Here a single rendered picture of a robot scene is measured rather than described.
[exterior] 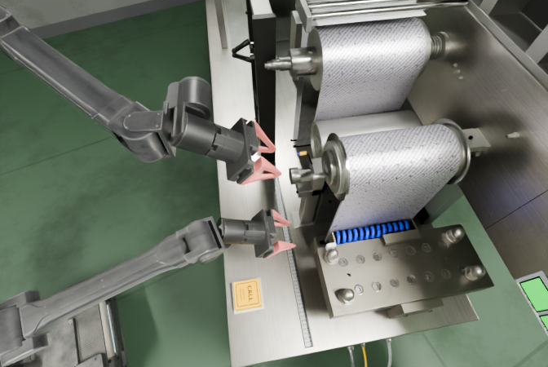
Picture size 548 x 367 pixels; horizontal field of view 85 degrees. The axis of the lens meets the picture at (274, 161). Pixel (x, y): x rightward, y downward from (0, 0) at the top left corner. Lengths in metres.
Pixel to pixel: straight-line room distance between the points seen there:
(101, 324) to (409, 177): 1.49
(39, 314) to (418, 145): 0.79
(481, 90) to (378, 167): 0.29
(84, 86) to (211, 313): 1.46
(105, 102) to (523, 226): 0.79
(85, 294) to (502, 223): 0.85
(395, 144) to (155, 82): 2.50
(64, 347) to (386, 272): 1.42
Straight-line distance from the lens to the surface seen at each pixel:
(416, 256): 0.87
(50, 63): 0.65
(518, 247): 0.79
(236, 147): 0.50
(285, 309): 0.90
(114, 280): 0.69
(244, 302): 0.88
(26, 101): 3.29
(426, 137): 0.68
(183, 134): 0.46
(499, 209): 0.79
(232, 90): 1.32
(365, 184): 0.63
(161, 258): 0.66
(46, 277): 2.25
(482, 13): 0.80
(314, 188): 0.74
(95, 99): 0.56
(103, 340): 1.73
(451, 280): 0.89
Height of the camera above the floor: 1.79
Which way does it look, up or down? 56 degrees down
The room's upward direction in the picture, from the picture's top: straight up
